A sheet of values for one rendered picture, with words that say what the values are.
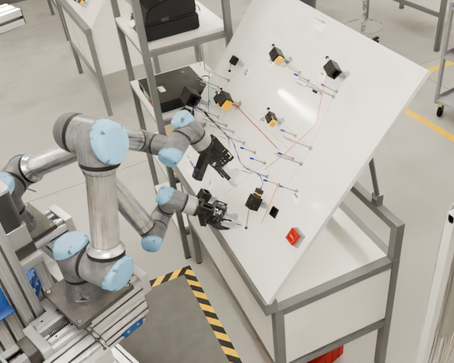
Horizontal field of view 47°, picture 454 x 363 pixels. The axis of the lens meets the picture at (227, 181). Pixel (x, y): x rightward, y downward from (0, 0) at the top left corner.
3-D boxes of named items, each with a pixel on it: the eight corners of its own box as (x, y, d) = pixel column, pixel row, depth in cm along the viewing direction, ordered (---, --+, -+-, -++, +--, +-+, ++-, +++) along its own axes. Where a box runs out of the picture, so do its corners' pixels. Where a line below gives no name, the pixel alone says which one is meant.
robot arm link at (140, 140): (29, 143, 148) (135, 155, 192) (58, 151, 143) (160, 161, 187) (37, 103, 147) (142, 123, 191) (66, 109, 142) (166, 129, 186)
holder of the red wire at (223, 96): (235, 89, 254) (217, 81, 248) (243, 106, 246) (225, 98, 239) (229, 96, 257) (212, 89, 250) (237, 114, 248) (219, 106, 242)
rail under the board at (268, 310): (266, 316, 206) (264, 306, 202) (168, 164, 294) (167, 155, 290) (278, 311, 208) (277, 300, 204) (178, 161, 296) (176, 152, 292)
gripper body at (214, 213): (226, 220, 203) (197, 210, 200) (217, 228, 210) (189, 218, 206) (229, 204, 207) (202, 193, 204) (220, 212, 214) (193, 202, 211)
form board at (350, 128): (171, 154, 291) (168, 153, 290) (265, -18, 259) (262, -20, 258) (270, 305, 203) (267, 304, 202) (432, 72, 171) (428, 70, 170)
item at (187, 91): (202, 88, 279) (179, 78, 270) (215, 102, 266) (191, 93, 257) (196, 99, 281) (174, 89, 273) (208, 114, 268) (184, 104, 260)
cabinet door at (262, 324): (273, 363, 234) (268, 306, 210) (224, 281, 275) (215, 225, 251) (278, 361, 235) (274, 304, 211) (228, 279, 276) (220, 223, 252)
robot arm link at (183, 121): (164, 126, 181) (176, 108, 185) (183, 146, 188) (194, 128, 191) (179, 126, 176) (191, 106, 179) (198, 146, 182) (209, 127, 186)
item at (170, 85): (157, 115, 286) (155, 104, 282) (139, 89, 313) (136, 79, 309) (212, 99, 295) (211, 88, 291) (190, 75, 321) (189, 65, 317)
